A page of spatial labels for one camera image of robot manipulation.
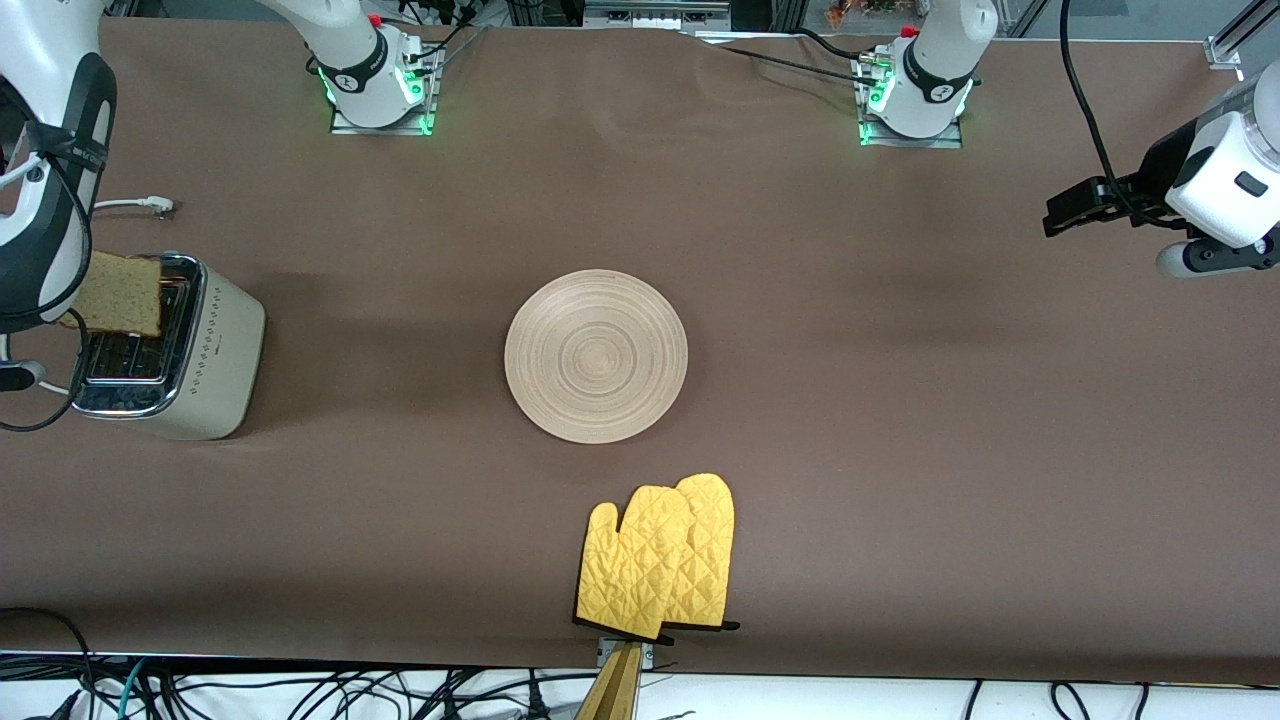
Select round light wooden plate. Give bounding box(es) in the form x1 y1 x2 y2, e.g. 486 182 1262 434
504 268 690 445

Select slice of brown-crust bread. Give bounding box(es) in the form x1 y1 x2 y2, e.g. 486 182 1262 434
60 250 164 339

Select cream and chrome toaster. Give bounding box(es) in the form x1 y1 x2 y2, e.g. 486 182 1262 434
68 252 267 442

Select grey metal box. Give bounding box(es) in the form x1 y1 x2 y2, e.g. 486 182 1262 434
583 0 733 29

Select yellow quilted oven mitt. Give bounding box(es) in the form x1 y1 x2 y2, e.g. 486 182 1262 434
660 473 742 633
575 485 701 642

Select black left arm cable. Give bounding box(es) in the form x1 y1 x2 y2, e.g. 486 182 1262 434
1058 0 1151 226

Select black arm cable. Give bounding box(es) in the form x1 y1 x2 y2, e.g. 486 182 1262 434
0 120 96 434
1058 0 1151 226

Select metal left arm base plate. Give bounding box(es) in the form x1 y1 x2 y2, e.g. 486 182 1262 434
856 50 966 149

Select black cable across table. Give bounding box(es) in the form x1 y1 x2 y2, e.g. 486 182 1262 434
700 38 873 81

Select small metal bracket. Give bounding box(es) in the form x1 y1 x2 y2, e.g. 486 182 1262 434
597 636 656 671

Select wooden post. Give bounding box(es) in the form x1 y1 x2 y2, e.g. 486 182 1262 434
575 645 643 720

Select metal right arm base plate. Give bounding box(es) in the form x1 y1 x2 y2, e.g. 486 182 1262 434
330 45 443 136

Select white toaster power cable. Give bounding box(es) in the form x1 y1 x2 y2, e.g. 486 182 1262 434
0 196 177 397

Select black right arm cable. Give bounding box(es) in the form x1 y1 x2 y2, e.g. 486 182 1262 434
0 120 96 434

